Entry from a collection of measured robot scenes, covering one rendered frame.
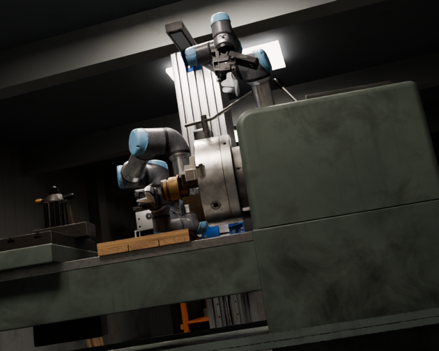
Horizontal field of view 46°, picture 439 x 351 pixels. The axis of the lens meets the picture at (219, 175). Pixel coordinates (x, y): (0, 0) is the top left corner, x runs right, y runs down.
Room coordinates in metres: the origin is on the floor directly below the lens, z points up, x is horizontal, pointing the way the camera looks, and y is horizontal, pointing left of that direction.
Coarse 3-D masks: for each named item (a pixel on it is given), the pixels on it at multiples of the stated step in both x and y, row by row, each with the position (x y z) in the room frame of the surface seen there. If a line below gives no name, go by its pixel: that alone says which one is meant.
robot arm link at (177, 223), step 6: (156, 216) 2.05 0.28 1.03; (162, 216) 2.05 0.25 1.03; (168, 216) 2.07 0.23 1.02; (156, 222) 2.05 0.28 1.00; (162, 222) 2.05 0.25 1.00; (168, 222) 2.06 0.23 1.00; (174, 222) 2.07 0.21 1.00; (180, 222) 2.08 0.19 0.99; (156, 228) 2.06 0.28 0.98; (162, 228) 2.05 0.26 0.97; (168, 228) 2.06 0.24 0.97; (174, 228) 2.07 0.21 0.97; (180, 228) 2.08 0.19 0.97
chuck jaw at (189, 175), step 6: (198, 168) 1.66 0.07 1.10; (204, 168) 1.66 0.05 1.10; (186, 174) 1.68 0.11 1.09; (192, 174) 1.67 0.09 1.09; (198, 174) 1.66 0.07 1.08; (204, 174) 1.66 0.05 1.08; (180, 180) 1.75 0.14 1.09; (186, 180) 1.68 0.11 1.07; (192, 180) 1.68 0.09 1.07; (180, 186) 1.75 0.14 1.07; (186, 186) 1.74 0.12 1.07; (192, 186) 1.75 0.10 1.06; (198, 186) 1.76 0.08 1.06
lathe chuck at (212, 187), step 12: (204, 144) 1.69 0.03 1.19; (216, 144) 1.68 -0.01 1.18; (204, 156) 1.66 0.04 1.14; (216, 156) 1.66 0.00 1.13; (216, 168) 1.65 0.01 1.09; (204, 180) 1.65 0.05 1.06; (216, 180) 1.65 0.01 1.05; (204, 192) 1.66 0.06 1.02; (216, 192) 1.66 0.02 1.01; (204, 204) 1.69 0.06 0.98; (228, 204) 1.69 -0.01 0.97; (216, 216) 1.73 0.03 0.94; (228, 216) 1.74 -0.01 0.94
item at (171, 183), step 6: (162, 180) 1.80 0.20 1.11; (168, 180) 1.78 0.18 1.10; (174, 180) 1.78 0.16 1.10; (162, 186) 1.78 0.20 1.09; (168, 186) 1.78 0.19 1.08; (174, 186) 1.77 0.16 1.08; (162, 192) 1.78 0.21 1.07; (168, 192) 1.79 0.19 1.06; (174, 192) 1.78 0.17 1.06; (180, 192) 1.79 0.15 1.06; (186, 192) 1.80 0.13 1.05; (168, 198) 1.80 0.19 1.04; (174, 198) 1.80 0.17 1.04; (180, 198) 1.80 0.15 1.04
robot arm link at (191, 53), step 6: (204, 42) 1.86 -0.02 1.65; (192, 48) 1.87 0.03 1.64; (198, 48) 1.86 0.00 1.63; (204, 48) 1.85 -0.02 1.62; (186, 54) 1.87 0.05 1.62; (192, 54) 1.87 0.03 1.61; (198, 54) 1.86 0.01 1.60; (204, 54) 1.86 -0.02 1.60; (210, 54) 1.86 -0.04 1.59; (192, 60) 1.88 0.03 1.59; (198, 60) 1.88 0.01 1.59; (204, 60) 1.88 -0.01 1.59; (210, 60) 1.89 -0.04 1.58; (204, 66) 1.97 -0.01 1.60; (210, 66) 1.98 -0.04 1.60
